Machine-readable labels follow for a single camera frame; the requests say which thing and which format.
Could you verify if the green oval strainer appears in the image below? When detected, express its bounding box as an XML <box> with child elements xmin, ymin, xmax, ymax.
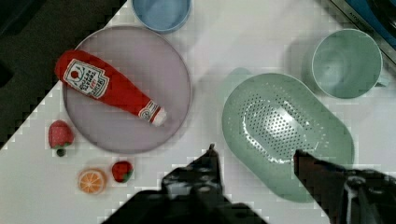
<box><xmin>221</xmin><ymin>68</ymin><xmax>355</xmax><ymax>203</ymax></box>

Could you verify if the large toy strawberry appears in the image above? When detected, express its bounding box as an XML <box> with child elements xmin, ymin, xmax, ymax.
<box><xmin>49</xmin><ymin>120</ymin><xmax>74</xmax><ymax>157</ymax></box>

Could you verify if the blue bowl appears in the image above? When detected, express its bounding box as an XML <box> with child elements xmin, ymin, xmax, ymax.
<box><xmin>131</xmin><ymin>0</ymin><xmax>192</xmax><ymax>34</ymax></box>

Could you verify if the purple round plate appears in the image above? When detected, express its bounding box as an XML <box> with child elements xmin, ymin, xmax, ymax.
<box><xmin>63</xmin><ymin>25</ymin><xmax>192</xmax><ymax>153</ymax></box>

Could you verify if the toy orange slice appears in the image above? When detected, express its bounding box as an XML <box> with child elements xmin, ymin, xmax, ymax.
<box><xmin>78</xmin><ymin>168</ymin><xmax>106</xmax><ymax>194</ymax></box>

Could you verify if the small toy strawberry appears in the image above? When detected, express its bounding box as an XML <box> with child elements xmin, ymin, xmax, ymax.
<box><xmin>111</xmin><ymin>161</ymin><xmax>134</xmax><ymax>183</ymax></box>

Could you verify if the red ketchup bottle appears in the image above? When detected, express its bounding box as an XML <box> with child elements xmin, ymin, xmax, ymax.
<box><xmin>54</xmin><ymin>49</ymin><xmax>167</xmax><ymax>127</ymax></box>

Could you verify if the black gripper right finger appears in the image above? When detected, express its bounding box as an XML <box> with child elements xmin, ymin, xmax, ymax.
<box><xmin>293</xmin><ymin>149</ymin><xmax>396</xmax><ymax>224</ymax></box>

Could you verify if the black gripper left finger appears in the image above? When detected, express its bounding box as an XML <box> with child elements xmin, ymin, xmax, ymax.
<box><xmin>161</xmin><ymin>143</ymin><xmax>225</xmax><ymax>201</ymax></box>

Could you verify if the green mug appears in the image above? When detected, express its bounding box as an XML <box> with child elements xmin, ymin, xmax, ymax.
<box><xmin>302</xmin><ymin>29</ymin><xmax>389</xmax><ymax>99</ymax></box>

